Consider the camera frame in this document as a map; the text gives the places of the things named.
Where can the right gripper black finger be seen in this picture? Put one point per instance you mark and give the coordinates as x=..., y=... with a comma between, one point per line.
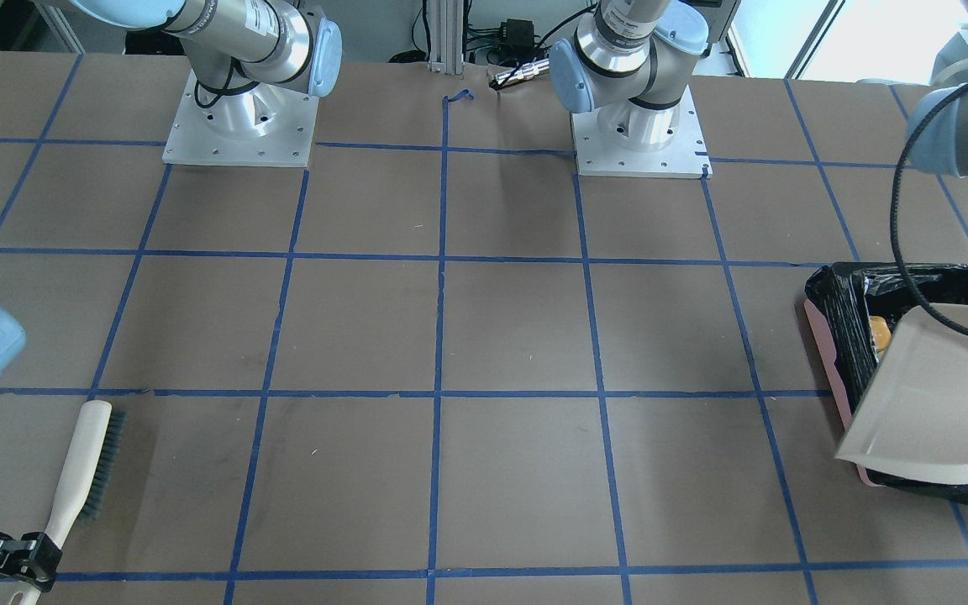
x=32, y=559

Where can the beige hand brush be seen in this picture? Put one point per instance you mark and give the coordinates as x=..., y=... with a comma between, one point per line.
x=85, y=476

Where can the yellow trash piece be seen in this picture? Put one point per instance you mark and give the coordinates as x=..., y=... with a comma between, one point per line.
x=881, y=333

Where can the beige plastic dustpan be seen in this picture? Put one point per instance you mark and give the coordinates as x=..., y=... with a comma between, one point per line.
x=912, y=421

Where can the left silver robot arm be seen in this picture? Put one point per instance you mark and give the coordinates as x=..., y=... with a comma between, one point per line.
x=640, y=54

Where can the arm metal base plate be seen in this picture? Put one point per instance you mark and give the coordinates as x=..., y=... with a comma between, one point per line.
x=626, y=140
x=264, y=127

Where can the aluminium frame post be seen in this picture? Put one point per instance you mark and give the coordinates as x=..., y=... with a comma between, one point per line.
x=445, y=30

